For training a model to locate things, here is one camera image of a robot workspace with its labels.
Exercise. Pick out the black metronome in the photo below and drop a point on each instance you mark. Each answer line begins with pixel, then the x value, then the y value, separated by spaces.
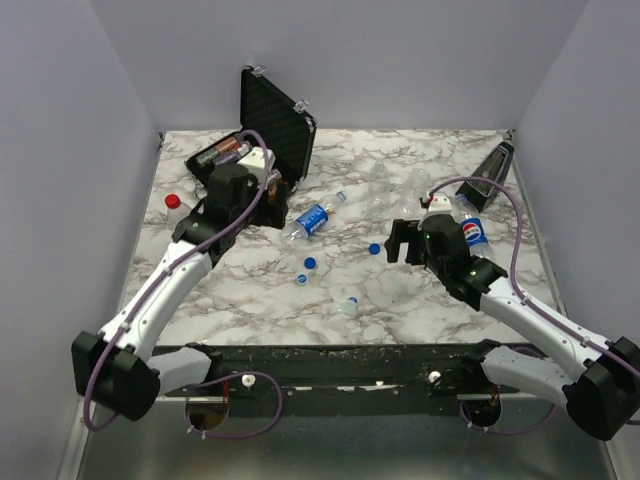
pixel 495 167

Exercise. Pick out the blue bottle cap left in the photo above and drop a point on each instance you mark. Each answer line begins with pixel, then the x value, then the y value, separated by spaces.
pixel 310 263

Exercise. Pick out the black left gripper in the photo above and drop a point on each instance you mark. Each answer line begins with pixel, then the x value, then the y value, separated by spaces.
pixel 271 214

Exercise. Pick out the red label plastic bottle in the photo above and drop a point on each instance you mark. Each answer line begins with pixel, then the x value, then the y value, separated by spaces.
pixel 173 217

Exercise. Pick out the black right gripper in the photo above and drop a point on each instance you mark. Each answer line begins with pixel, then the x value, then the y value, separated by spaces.
pixel 405 245

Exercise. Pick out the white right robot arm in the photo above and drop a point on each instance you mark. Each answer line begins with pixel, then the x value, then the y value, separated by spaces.
pixel 595 380

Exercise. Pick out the black poker chip case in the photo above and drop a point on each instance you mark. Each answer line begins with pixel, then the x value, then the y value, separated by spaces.
pixel 284 124

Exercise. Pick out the blue bottle cap upper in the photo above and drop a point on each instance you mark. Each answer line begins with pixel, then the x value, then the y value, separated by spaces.
pixel 374 248

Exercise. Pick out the clear plastic bottle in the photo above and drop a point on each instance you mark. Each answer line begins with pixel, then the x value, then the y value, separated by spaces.
pixel 403 202
pixel 378 191

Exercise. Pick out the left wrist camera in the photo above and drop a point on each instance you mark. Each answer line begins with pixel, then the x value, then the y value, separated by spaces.
pixel 256 159

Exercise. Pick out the pepsi bottle near metronome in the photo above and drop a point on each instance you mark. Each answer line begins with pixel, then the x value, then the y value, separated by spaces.
pixel 468 217

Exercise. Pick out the clear plastic bottle right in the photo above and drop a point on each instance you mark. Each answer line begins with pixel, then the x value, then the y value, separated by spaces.
pixel 403 202

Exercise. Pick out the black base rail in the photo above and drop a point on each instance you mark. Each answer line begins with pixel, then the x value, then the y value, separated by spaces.
pixel 350 380

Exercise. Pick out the blue label pepsi bottle lying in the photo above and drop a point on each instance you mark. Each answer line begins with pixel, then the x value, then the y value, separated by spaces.
pixel 313 219

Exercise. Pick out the blue white cap left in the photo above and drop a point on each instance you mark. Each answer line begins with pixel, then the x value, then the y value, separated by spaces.
pixel 302 279

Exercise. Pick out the red bottle cap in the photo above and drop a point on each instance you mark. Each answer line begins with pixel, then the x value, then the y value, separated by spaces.
pixel 172 201

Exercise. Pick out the blue bottle cap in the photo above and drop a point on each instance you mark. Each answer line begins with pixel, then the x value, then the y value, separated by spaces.
pixel 310 263
pixel 374 248

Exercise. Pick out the clear plastic bottle left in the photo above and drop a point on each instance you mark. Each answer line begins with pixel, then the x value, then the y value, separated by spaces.
pixel 378 191

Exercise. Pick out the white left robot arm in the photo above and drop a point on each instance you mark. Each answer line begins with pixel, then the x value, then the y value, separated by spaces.
pixel 116 368

